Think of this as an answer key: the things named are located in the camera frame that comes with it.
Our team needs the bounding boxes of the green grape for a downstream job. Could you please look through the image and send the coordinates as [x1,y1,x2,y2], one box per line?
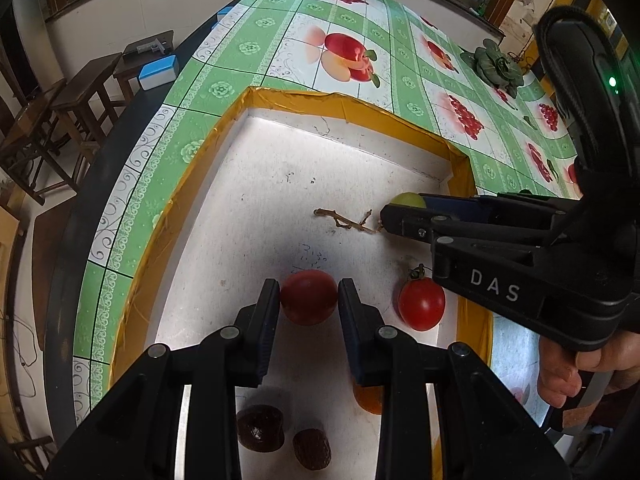
[390,192,426,209]

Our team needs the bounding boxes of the red cherry tomato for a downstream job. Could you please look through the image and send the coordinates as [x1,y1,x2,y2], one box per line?
[280,270,337,326]
[397,263,446,332]

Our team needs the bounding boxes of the person's right hand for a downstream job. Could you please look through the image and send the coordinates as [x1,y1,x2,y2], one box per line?
[537,330,640,408]

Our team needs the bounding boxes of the orange in tray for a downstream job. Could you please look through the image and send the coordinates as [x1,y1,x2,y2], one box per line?
[352,382,383,415]

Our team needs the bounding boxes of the brown grape stem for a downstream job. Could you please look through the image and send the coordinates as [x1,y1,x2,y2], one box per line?
[312,208,383,234]

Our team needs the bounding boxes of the dark red date left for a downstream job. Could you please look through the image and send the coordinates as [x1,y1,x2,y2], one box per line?
[236,404,285,453]

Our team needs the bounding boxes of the dark red date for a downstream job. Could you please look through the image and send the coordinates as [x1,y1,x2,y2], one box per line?
[293,428,332,471]
[236,404,285,453]

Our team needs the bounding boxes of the dark red date right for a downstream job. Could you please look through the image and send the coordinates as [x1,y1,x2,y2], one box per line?
[293,428,332,471]

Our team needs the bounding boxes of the white tray yellow rim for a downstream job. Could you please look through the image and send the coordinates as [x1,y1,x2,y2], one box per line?
[112,103,492,479]

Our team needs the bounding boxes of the green leafy vegetable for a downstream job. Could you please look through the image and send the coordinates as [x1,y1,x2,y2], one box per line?
[460,38,524,99]

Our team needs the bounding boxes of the green checked fruit tablecloth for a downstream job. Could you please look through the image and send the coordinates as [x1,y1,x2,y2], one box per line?
[72,0,579,419]

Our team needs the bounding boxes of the blue white box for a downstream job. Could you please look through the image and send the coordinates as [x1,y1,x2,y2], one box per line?
[138,54,180,91]

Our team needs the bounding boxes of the dark wooden chair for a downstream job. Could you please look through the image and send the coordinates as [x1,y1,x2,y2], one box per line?
[1,53,126,205]

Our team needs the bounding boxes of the dark wooden stool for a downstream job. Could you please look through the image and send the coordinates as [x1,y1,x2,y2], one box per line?
[113,30,174,104]

